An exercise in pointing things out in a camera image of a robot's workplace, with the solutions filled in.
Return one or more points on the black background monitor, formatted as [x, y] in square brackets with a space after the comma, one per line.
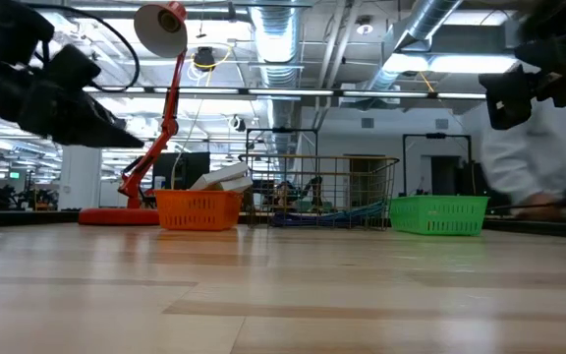
[175, 169]

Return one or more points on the green plastic basket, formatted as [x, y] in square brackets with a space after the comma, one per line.
[437, 216]

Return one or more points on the orange plastic basket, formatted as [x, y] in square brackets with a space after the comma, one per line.
[197, 211]

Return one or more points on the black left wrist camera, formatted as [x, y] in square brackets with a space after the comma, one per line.
[72, 66]

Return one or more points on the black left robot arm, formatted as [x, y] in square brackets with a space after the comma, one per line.
[3, 29]

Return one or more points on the black stand frame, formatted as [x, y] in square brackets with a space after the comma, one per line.
[435, 135]

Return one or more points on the white building column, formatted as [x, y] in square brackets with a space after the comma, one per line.
[80, 177]

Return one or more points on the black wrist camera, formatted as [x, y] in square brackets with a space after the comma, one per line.
[506, 98]
[72, 66]

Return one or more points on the plain white box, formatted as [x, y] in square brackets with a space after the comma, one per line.
[219, 177]

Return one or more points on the red desk lamp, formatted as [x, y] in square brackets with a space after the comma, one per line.
[121, 216]

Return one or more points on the long ceiling light strip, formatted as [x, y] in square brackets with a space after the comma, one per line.
[214, 91]

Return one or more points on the silver ventilation duct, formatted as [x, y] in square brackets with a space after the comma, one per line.
[420, 24]
[277, 39]

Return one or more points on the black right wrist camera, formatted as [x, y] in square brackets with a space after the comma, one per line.
[506, 98]

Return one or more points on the person's hand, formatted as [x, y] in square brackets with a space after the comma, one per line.
[538, 206]

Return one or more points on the black ceiling camera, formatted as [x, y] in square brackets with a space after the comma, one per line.
[204, 56]

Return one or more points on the black round ceiling fixture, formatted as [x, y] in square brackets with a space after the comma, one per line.
[238, 123]

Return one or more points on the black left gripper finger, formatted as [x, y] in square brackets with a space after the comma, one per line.
[96, 110]
[96, 137]

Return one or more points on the person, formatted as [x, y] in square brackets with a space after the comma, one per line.
[533, 162]
[287, 193]

